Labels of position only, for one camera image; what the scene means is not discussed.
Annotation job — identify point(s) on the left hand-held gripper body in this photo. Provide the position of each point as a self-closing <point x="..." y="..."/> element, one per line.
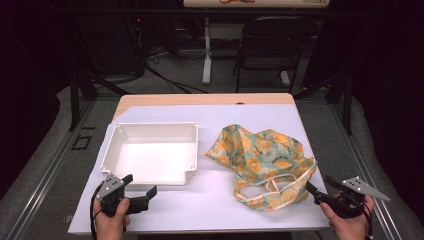
<point x="111" y="190"/>

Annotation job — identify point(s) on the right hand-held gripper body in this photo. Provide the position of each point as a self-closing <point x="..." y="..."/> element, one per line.
<point x="348" y="200"/>

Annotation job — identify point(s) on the white plastic tray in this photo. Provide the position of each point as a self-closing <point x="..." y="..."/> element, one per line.
<point x="151" y="160"/>

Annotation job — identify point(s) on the yellow and teal patterned bag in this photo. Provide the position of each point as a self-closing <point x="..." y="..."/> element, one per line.
<point x="260" y="156"/>

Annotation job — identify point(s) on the person's right hand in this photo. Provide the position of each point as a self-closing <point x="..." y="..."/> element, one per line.
<point x="350" y="228"/>

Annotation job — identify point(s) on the person's left hand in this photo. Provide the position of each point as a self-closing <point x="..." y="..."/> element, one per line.
<point x="111" y="225"/>

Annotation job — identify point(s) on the small grey table clip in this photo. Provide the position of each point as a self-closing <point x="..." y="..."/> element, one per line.
<point x="67" y="219"/>

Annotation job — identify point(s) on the white table mat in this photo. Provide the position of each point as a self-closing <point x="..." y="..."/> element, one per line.
<point x="213" y="206"/>

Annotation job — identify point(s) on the black metal stand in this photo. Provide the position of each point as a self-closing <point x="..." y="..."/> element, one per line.
<point x="75" y="100"/>
<point x="346" y="100"/>

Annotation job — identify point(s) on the wooden table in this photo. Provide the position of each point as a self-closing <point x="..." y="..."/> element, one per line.
<point x="200" y="99"/>

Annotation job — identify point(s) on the dark equipment cabinet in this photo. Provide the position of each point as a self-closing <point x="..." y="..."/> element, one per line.
<point x="110" y="43"/>

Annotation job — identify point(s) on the black folding chair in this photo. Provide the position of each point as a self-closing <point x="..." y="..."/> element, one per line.
<point x="266" y="53"/>

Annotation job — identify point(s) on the white desk leg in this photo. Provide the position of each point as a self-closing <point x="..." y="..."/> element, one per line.
<point x="207" y="53"/>

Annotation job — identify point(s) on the background desk top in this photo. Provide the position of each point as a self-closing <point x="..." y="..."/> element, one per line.
<point x="266" y="3"/>

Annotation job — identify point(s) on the aluminium floor rail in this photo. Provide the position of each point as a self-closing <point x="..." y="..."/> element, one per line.
<point x="43" y="180"/>
<point x="363" y="166"/>

